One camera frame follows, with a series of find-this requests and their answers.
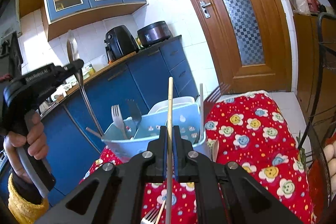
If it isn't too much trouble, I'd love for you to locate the brown wooden door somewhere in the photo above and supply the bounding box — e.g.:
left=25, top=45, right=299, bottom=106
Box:
left=190, top=0, right=292, bottom=93

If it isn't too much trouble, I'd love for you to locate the yellow sleeve forearm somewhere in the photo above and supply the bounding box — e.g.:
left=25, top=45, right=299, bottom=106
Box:
left=8, top=173, right=49, bottom=224

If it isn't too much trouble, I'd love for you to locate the white plastic basket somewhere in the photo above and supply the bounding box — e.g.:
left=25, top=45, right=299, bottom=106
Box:
left=148, top=95, right=197, bottom=114

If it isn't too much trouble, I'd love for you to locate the dark rice cooker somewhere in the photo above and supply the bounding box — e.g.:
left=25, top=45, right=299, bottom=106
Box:
left=137, top=21, right=171, bottom=48

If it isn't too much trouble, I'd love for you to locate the person left hand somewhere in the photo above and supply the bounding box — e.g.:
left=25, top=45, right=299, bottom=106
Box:
left=3, top=112, right=49, bottom=184

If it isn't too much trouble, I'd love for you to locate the brown wooden shelf cabinet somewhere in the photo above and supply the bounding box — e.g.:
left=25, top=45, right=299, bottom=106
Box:
left=293, top=13, right=335, bottom=121

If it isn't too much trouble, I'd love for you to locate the black air fryer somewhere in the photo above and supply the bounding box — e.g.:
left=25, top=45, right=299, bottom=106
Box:
left=104, top=25, right=139, bottom=63

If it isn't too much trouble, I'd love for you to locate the white egg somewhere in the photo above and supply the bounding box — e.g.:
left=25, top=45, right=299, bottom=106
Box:
left=323, top=144, right=335, bottom=162

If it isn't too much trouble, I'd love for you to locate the beige wooden chopstick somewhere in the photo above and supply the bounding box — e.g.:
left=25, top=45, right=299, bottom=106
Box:
left=165, top=77, right=173, bottom=224

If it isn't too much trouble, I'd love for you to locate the red smiley flower tablecloth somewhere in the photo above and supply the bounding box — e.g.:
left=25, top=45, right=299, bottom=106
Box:
left=79, top=90, right=316, bottom=224

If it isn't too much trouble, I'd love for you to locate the steel spoon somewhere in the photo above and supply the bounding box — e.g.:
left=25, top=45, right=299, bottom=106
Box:
left=66, top=30, right=104, bottom=137

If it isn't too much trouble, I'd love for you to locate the steel fork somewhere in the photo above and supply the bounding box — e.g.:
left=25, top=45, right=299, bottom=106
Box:
left=111, top=105, right=127, bottom=139

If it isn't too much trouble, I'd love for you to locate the blue base cabinet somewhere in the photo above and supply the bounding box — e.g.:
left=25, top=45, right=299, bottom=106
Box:
left=0, top=35, right=200, bottom=208

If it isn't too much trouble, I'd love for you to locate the grey chopstick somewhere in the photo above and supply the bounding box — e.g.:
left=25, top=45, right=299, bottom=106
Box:
left=199, top=83, right=204, bottom=141

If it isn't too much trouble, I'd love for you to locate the light blue utensil holder box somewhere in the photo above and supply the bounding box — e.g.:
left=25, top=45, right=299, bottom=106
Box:
left=102, top=103, right=211, bottom=162

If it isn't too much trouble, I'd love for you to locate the black wire trolley rack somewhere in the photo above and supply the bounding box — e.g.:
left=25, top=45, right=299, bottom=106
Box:
left=294, top=12, right=335, bottom=219

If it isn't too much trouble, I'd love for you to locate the silver door handle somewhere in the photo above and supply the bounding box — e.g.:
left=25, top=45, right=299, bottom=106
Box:
left=199, top=1, right=211, bottom=19

